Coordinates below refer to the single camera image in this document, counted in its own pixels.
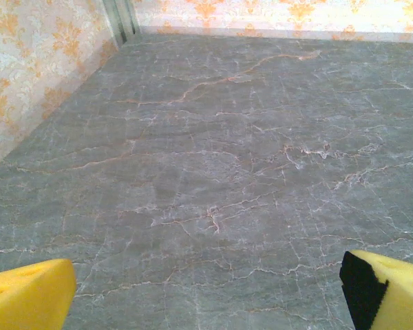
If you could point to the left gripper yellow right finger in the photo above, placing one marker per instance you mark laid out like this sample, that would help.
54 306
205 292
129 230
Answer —
399 295

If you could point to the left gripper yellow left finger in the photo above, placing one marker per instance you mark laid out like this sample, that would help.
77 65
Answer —
27 299

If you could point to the aluminium frame corner post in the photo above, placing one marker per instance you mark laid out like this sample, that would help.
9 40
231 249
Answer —
122 20

